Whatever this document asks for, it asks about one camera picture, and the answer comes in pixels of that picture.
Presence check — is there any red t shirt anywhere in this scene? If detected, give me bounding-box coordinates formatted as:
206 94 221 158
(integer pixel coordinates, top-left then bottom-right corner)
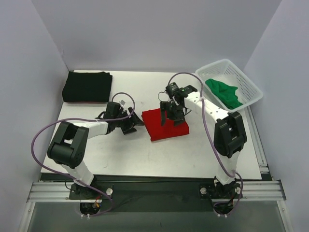
141 108 189 142

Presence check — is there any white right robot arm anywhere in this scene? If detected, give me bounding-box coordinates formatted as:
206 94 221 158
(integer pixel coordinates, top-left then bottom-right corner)
160 82 247 197

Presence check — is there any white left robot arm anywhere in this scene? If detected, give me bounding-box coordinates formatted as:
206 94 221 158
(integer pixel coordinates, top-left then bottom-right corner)
47 102 144 199

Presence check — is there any folded black t shirt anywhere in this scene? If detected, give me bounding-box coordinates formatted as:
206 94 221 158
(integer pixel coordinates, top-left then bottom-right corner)
62 72 113 103

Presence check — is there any green t shirt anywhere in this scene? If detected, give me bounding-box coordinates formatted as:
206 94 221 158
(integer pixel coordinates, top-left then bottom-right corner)
205 78 243 109

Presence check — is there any white plastic basket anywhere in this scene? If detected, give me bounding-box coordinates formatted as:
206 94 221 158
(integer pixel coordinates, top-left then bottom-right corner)
195 59 263 112

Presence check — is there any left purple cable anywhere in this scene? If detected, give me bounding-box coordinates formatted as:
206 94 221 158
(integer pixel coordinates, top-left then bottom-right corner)
31 92 136 216

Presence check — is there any purple cable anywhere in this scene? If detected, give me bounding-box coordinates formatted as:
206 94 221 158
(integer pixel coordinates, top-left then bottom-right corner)
168 72 243 216
31 92 136 216

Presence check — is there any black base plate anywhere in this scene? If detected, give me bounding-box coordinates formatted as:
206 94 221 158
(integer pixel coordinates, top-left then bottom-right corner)
68 178 243 216

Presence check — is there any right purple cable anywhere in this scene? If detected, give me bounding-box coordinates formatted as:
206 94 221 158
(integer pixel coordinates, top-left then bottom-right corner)
168 72 243 216

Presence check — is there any aluminium frame rail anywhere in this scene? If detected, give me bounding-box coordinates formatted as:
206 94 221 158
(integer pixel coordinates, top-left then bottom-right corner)
27 181 286 203

